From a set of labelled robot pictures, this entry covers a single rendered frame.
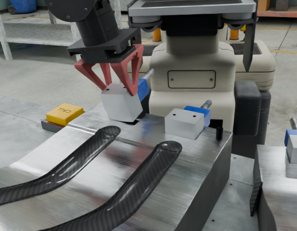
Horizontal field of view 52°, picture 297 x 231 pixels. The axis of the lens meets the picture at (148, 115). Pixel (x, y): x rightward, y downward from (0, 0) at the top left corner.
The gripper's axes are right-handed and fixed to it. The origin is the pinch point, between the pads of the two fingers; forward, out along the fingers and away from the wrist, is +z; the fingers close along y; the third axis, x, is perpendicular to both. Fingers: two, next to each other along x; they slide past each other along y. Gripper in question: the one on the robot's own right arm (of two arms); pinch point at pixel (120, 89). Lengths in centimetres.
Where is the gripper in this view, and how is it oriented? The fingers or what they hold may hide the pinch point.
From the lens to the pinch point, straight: 52.0
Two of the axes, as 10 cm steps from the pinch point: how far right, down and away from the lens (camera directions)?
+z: 2.7, 8.2, 5.1
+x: 4.8, -5.7, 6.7
